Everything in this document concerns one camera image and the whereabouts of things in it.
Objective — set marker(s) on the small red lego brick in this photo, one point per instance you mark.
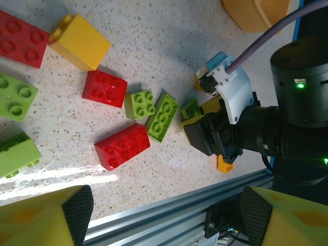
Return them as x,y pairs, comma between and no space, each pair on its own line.
105,88

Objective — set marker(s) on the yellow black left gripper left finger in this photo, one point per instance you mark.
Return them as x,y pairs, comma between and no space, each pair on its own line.
38,223

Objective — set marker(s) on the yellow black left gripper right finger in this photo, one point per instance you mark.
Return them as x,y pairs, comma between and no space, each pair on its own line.
294,225

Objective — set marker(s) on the long orange-yellow lego brick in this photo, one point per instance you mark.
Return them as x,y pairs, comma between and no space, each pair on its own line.
225,166

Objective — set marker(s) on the long red lego brick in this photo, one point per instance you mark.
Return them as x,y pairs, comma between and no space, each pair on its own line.
123,147

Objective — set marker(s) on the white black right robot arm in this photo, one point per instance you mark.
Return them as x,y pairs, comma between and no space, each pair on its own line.
299,102

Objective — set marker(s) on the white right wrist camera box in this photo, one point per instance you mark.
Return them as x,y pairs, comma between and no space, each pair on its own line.
235,87

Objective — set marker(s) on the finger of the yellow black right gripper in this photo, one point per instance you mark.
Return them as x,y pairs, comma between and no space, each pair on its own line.
212,107
197,135

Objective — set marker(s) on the small yellow lego brick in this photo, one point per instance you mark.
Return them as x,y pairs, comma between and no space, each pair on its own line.
197,86

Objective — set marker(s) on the aluminium table rail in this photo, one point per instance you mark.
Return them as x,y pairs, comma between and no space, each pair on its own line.
153,217

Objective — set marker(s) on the orange plastic container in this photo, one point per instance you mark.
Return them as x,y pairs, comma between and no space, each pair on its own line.
251,15

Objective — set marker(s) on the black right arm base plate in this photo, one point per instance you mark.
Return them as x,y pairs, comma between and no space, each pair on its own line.
220,215

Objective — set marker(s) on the small green lego brick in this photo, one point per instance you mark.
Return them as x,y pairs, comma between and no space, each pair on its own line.
139,105
189,109

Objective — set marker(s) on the long green lego brick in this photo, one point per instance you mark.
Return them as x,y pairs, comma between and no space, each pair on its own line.
161,119

